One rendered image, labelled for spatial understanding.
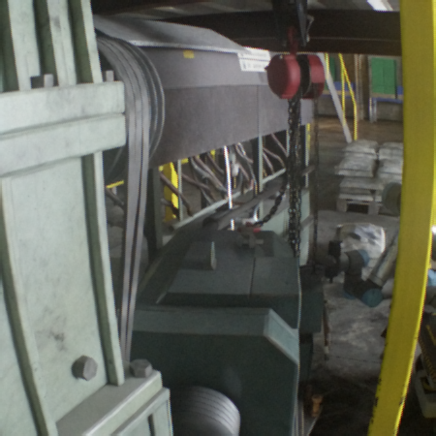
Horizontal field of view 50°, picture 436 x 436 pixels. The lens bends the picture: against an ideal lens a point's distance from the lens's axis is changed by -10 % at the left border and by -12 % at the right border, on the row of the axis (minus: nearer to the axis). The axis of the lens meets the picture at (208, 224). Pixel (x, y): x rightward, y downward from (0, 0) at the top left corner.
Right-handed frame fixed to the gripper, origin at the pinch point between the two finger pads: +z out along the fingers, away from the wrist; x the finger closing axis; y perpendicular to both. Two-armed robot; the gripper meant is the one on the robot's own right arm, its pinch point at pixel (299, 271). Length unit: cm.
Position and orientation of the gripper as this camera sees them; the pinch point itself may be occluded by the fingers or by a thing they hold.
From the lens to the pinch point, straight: 187.3
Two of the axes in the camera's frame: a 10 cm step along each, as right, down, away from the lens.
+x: -3.7, -2.5, 9.0
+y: 0.3, 9.6, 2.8
